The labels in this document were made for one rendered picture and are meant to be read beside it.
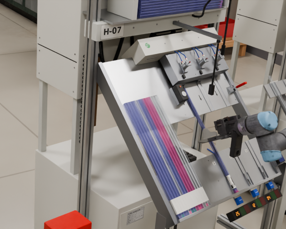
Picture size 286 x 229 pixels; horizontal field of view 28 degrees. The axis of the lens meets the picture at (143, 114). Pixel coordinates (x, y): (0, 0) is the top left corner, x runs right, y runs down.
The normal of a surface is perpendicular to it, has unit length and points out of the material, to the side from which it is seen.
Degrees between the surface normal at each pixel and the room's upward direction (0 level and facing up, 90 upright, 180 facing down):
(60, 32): 90
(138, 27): 90
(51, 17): 90
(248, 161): 43
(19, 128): 0
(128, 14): 90
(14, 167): 0
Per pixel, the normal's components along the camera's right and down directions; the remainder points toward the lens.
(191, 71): 0.53, -0.43
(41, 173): -0.73, 0.21
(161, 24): 0.67, 0.35
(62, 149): 0.09, -0.91
